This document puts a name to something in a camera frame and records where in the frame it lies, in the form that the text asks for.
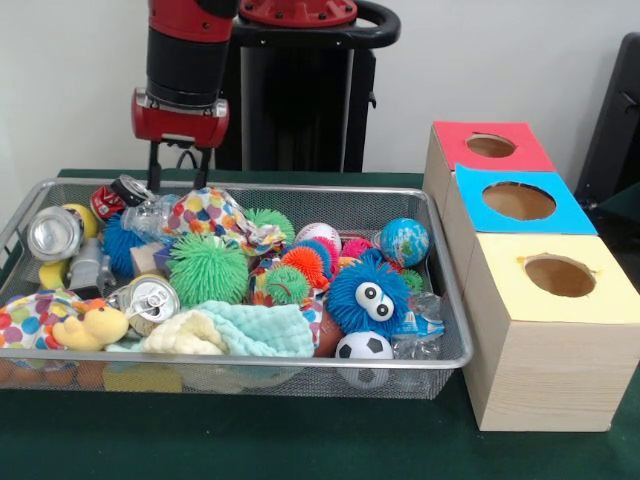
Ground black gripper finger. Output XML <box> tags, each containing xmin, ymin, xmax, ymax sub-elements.
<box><xmin>147</xmin><ymin>141</ymin><xmax>163</xmax><ymax>194</ymax></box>
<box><xmin>194</xmin><ymin>146</ymin><xmax>211</xmax><ymax>191</ymax></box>

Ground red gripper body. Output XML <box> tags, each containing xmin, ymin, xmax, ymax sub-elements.
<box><xmin>131</xmin><ymin>87</ymin><xmax>231</xmax><ymax>149</ymax></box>

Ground colourful polka dot cloth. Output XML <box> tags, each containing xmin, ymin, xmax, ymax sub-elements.
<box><xmin>0</xmin><ymin>289</ymin><xmax>101</xmax><ymax>351</ymax></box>
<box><xmin>164</xmin><ymin>186</ymin><xmax>289</xmax><ymax>257</ymax></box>

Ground large green spiky ball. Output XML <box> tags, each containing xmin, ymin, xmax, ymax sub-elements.
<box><xmin>167</xmin><ymin>233</ymin><xmax>250</xmax><ymax>307</ymax></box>

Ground crushed printed metal can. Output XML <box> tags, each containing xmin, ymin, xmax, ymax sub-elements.
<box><xmin>107</xmin><ymin>274</ymin><xmax>181</xmax><ymax>337</ymax></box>

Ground yellow plush duck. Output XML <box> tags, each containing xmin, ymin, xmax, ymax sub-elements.
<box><xmin>52</xmin><ymin>302</ymin><xmax>130</xmax><ymax>352</ymax></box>

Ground wooden box with three holes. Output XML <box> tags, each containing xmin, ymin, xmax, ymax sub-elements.
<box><xmin>422</xmin><ymin>120</ymin><xmax>640</xmax><ymax>432</ymax></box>

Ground light wooden block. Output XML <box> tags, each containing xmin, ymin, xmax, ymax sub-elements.
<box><xmin>130</xmin><ymin>244</ymin><xmax>162</xmax><ymax>277</ymax></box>

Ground silver metal can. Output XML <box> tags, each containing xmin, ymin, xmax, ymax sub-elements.
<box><xmin>27</xmin><ymin>205</ymin><xmax>86</xmax><ymax>264</ymax></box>

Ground cream yellow cloth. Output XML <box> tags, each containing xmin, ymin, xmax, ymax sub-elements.
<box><xmin>142</xmin><ymin>309</ymin><xmax>229</xmax><ymax>355</ymax></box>

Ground mint green cloth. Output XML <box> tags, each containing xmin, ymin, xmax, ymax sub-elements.
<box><xmin>192</xmin><ymin>299</ymin><xmax>316</xmax><ymax>357</ymax></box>

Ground blue spiky ball with eyes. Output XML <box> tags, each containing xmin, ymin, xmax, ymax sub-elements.
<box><xmin>325</xmin><ymin>248</ymin><xmax>412</xmax><ymax>335</ymax></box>

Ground blue globe ball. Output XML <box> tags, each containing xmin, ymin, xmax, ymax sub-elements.
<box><xmin>379</xmin><ymin>217</ymin><xmax>430</xmax><ymax>268</ymax></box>

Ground black and white soccer ball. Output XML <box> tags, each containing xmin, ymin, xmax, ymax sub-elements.
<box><xmin>334</xmin><ymin>330</ymin><xmax>395</xmax><ymax>360</ymax></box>

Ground black upright panel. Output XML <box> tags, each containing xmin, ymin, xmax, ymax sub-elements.
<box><xmin>574</xmin><ymin>32</ymin><xmax>640</xmax><ymax>201</ymax></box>

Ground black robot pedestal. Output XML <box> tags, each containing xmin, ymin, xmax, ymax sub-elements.
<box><xmin>214</xmin><ymin>0</ymin><xmax>402</xmax><ymax>174</ymax></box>

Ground silver wire mesh bin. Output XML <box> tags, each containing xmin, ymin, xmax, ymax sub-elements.
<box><xmin>0</xmin><ymin>177</ymin><xmax>475</xmax><ymax>401</ymax></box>

